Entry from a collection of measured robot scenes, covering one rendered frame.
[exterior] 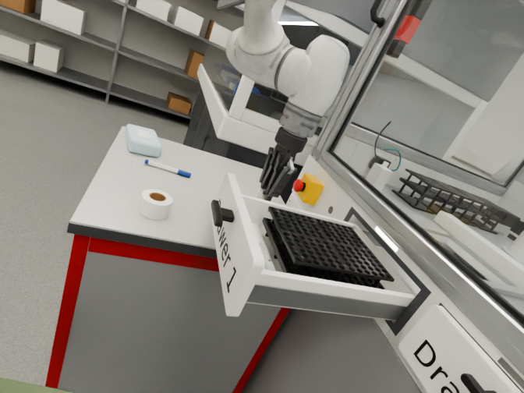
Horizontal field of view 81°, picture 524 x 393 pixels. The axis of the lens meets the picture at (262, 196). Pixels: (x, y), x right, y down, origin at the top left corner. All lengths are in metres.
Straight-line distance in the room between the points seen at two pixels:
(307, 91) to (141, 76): 4.04
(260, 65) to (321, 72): 0.14
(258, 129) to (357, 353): 0.93
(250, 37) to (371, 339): 0.67
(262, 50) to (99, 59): 4.00
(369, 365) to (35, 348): 1.12
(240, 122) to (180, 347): 0.86
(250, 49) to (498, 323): 0.65
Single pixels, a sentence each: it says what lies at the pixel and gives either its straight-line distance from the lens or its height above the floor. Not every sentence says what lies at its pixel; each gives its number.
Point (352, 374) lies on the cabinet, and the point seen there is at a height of 0.67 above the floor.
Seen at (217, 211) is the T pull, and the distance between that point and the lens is 0.52.
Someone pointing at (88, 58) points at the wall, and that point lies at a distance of 4.66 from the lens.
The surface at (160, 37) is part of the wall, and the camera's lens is 4.58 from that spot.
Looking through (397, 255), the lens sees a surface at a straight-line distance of 0.68.
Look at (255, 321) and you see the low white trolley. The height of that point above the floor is 0.53.
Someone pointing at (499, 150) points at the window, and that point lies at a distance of 0.64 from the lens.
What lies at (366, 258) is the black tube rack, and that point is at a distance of 0.66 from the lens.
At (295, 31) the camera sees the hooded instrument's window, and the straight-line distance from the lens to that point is 1.34.
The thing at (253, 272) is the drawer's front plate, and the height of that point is 0.91.
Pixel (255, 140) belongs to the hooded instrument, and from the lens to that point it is 1.36.
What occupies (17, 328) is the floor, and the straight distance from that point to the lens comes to 1.49.
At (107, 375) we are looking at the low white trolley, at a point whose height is 0.28.
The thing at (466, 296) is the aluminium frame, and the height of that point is 0.97.
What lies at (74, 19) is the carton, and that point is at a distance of 4.15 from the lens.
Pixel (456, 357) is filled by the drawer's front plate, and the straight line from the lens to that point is 0.59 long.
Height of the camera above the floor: 1.16
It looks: 22 degrees down
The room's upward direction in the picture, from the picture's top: 25 degrees clockwise
